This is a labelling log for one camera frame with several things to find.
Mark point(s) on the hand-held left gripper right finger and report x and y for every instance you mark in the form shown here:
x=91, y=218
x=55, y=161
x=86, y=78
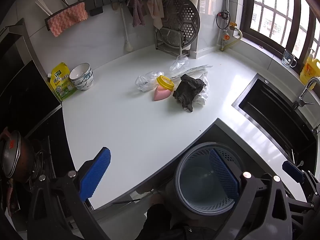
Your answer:
x=223, y=172

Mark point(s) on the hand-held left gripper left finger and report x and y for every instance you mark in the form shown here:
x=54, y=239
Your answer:
x=96, y=172

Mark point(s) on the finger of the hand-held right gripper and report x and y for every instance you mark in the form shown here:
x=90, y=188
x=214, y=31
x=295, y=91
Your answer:
x=292, y=169

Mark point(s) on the grey bin with blue basket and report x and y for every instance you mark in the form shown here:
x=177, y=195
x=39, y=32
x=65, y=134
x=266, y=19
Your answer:
x=200, y=185

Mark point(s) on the white paper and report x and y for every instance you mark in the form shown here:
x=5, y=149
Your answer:
x=203, y=93

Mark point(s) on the dark cloth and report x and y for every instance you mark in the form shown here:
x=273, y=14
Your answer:
x=187, y=91

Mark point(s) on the pink plastic piece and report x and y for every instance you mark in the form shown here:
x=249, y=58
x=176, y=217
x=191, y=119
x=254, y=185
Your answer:
x=161, y=94

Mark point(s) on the clear plastic wrap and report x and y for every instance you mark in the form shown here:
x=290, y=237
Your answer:
x=146, y=81

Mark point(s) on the yellow plastic lid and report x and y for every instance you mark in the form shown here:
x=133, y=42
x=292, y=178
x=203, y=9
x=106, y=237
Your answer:
x=165, y=82

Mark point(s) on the black kitchen sink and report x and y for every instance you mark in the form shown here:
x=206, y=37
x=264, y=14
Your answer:
x=275, y=115

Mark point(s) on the metal faucet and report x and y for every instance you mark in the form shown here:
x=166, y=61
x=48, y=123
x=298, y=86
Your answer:
x=306, y=90

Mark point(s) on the dark cooking pot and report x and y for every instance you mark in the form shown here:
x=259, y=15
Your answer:
x=15, y=155

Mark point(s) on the white blue patterned bowl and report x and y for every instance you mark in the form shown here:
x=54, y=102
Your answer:
x=85, y=85
x=80, y=71

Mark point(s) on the yellow green seasoning pouch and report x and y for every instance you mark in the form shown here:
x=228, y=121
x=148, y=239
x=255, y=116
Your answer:
x=61, y=82

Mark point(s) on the yellow oil bottle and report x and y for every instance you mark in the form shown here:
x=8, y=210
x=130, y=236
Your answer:
x=310, y=71

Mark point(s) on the flat white package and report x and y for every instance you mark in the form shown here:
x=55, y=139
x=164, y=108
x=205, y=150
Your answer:
x=192, y=69

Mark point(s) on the glass mug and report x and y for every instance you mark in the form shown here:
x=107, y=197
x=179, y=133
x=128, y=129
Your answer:
x=288, y=58

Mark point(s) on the clear plastic cup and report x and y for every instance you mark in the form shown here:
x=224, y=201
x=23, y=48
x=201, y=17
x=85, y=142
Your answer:
x=179, y=63

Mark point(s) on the black range hood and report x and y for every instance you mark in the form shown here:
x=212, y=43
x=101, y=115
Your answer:
x=22, y=80

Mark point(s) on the metal dish rack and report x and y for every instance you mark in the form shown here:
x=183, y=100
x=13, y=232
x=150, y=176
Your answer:
x=175, y=48

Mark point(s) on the white bottle brush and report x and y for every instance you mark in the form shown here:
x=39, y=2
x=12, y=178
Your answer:
x=126, y=35

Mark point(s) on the gas pipe with valve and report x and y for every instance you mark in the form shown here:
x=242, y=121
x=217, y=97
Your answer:
x=226, y=30

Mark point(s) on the pink sponge cloth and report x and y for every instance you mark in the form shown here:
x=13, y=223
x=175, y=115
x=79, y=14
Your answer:
x=67, y=18

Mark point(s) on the perforated metal steamer tray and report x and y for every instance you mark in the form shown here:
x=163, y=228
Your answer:
x=183, y=20

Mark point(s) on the dark framed window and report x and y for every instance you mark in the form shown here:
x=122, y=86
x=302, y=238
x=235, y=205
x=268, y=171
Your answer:
x=280, y=10

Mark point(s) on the mauve hanging cloth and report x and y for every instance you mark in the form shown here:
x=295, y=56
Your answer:
x=136, y=11

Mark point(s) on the white chopsticks bundle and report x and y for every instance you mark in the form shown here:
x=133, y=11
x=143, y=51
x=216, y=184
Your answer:
x=44, y=7

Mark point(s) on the pale pink hanging cloth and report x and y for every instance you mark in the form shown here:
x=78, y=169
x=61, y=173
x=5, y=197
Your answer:
x=155, y=7

